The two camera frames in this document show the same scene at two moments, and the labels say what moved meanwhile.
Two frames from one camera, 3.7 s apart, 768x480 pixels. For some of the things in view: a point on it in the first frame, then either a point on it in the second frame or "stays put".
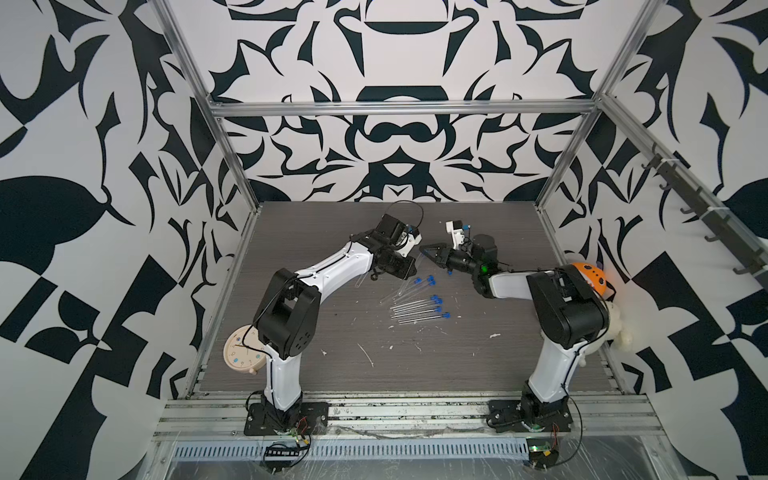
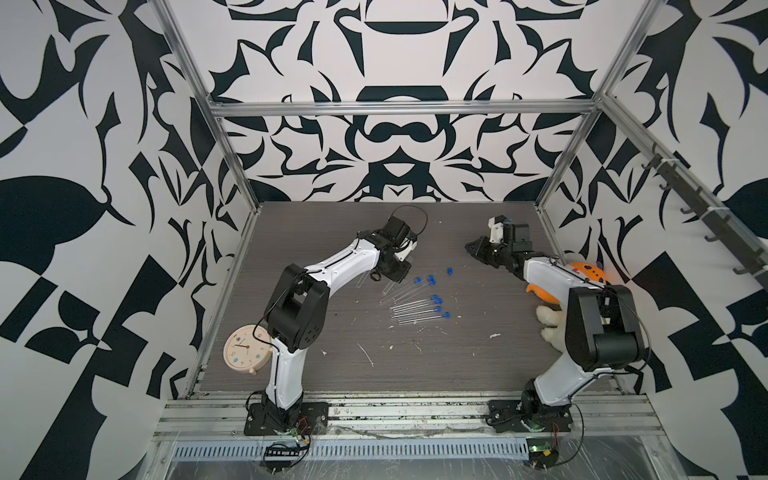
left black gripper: x=406 y=271 stays put
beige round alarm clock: x=244 y=350 stays put
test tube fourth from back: x=431 y=282 stays put
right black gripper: x=444 y=257 to x=482 y=243
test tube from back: x=416 y=281 stays put
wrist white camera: x=456 y=228 to x=496 y=230
